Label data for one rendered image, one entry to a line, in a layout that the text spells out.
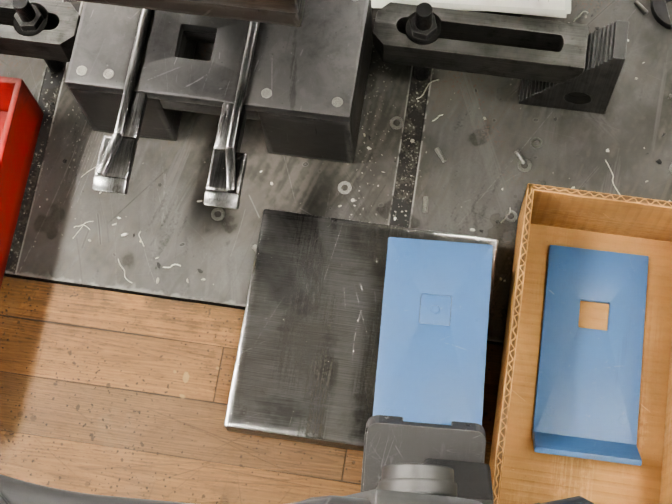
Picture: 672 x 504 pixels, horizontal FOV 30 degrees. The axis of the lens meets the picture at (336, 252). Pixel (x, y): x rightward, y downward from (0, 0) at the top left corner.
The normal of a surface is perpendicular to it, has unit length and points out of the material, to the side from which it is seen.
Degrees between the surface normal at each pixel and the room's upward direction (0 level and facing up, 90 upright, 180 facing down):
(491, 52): 0
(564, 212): 90
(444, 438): 30
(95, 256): 0
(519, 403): 0
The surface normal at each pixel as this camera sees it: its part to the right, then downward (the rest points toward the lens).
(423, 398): -0.04, -0.32
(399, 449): -0.08, 0.20
